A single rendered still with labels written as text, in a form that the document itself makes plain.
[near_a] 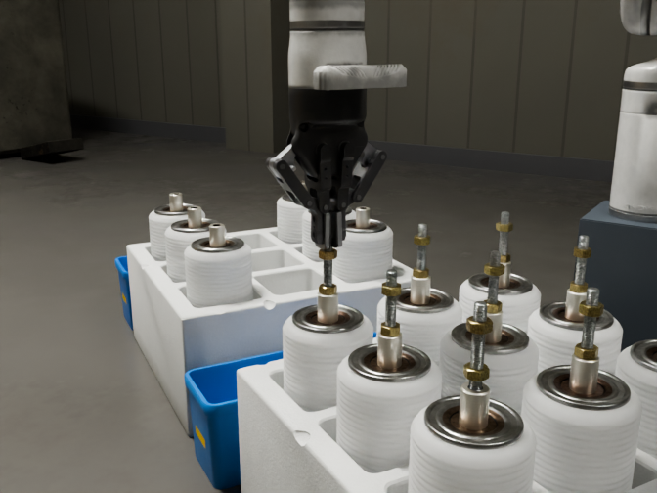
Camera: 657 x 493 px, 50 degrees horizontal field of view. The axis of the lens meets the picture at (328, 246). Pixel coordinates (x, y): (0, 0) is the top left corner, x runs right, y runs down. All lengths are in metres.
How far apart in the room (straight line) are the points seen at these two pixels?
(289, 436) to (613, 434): 0.29
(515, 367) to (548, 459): 0.10
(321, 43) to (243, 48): 2.89
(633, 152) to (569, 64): 1.97
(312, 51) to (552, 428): 0.38
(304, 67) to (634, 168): 0.52
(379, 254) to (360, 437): 0.49
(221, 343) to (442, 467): 0.51
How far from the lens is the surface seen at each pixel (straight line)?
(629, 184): 1.03
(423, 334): 0.77
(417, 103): 3.22
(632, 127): 1.03
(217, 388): 0.98
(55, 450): 1.07
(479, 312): 0.53
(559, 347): 0.77
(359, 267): 1.09
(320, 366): 0.72
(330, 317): 0.74
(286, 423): 0.71
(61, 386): 1.24
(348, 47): 0.67
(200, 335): 0.98
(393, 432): 0.64
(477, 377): 0.55
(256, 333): 1.01
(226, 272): 0.99
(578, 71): 2.98
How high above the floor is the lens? 0.54
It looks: 16 degrees down
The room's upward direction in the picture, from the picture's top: straight up
